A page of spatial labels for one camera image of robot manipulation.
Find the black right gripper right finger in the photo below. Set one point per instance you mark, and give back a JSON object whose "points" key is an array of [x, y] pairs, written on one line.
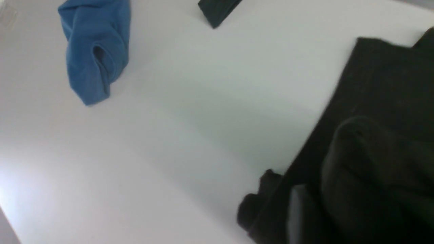
{"points": [[302, 216]]}

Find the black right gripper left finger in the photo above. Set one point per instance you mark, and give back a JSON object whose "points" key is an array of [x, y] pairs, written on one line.
{"points": [[251, 207]]}

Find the dark gray long-sleeved shirt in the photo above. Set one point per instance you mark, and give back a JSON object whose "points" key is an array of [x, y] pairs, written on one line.
{"points": [[368, 163]]}

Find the dark teal crumpled garment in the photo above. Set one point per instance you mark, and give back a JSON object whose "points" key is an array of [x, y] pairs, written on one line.
{"points": [[216, 11]]}

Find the blue crumpled garment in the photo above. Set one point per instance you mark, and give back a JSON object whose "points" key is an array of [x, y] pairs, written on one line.
{"points": [[97, 33]]}

